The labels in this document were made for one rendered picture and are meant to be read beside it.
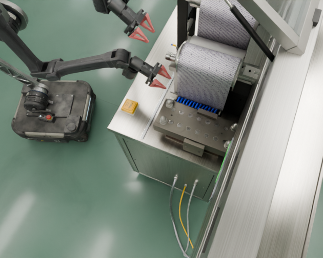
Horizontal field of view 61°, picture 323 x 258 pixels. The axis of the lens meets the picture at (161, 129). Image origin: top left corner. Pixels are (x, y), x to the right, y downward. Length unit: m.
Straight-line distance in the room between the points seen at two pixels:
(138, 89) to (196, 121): 0.42
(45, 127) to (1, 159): 0.56
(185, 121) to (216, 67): 0.31
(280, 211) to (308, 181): 0.12
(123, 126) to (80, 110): 0.95
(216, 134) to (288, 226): 0.60
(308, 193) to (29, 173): 2.19
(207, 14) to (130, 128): 0.67
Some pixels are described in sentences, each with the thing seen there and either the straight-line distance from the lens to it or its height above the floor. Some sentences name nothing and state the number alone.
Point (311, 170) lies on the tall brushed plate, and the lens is 0.88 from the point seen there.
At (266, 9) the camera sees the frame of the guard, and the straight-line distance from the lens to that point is 0.70.
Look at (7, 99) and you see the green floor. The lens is 3.04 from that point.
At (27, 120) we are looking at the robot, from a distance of 2.51.
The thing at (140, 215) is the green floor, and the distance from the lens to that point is 2.23.
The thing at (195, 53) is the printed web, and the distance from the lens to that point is 1.16.
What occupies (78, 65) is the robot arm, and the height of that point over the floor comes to 1.18.
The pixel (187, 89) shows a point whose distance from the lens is 1.30.
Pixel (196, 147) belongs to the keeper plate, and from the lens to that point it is 1.27.
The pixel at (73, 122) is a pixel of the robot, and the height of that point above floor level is 0.28.
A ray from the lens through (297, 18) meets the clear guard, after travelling 0.81.
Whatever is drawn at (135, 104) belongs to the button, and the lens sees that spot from 1.49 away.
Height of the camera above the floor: 2.20
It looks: 65 degrees down
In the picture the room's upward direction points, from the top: 7 degrees counter-clockwise
